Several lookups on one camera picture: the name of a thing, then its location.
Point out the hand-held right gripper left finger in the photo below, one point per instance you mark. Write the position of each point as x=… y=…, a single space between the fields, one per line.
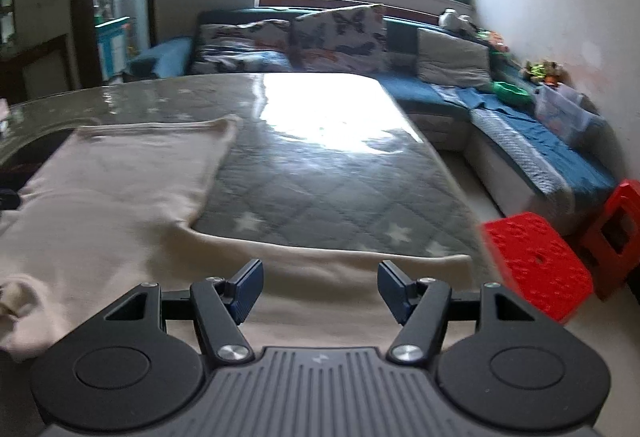
x=248 y=287

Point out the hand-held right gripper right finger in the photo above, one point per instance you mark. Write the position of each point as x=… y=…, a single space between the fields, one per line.
x=392 y=289

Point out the cream sweater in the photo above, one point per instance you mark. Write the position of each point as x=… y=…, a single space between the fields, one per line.
x=105 y=217

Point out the grey star-print quilted mat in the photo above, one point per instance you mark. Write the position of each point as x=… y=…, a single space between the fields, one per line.
x=330 y=167

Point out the red plastic stool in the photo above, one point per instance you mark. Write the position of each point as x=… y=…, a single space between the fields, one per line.
x=535 y=262
x=612 y=237

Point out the blue sectional sofa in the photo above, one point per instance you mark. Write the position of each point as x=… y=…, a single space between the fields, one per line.
x=450 y=117

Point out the blue folded cloth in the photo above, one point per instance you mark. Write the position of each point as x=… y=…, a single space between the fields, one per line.
x=467 y=98

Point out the green plastic bowl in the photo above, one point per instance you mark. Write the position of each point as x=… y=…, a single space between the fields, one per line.
x=511 y=93

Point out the grey cushion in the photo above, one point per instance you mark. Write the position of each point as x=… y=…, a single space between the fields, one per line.
x=452 y=59

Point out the clear plastic storage box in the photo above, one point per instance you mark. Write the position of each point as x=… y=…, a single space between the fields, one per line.
x=562 y=112

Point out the pile of small toys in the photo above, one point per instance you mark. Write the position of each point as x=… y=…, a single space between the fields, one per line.
x=542 y=72

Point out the turquoise toy crib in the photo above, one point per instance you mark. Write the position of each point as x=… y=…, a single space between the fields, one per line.
x=114 y=48

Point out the white plush toy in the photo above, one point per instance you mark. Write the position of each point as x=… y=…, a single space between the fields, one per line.
x=455 y=20

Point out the dark wooden cabinet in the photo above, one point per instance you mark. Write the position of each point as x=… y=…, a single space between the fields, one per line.
x=32 y=67

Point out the dark wooden door frame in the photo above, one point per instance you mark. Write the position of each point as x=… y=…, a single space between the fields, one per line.
x=82 y=2

